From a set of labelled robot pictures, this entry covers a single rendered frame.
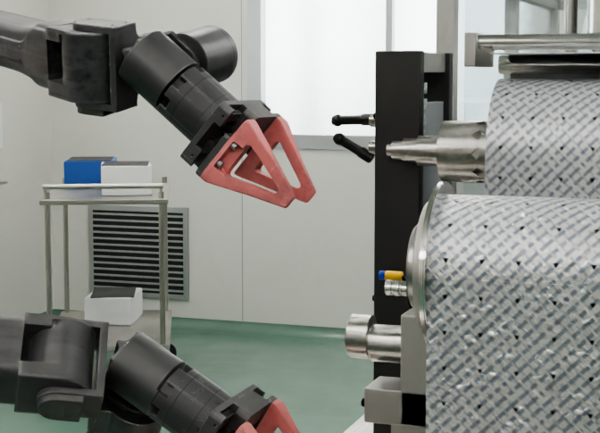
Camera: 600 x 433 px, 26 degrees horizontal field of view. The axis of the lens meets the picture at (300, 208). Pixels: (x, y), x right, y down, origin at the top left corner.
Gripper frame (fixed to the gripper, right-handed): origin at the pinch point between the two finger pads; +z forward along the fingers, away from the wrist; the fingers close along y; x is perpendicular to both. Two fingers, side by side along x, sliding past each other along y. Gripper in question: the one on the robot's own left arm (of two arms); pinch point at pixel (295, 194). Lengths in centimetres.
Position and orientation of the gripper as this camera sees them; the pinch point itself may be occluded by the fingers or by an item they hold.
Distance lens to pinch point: 116.3
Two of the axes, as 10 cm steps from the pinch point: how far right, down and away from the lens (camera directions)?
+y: -3.2, 0.9, -9.5
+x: 6.1, -7.4, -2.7
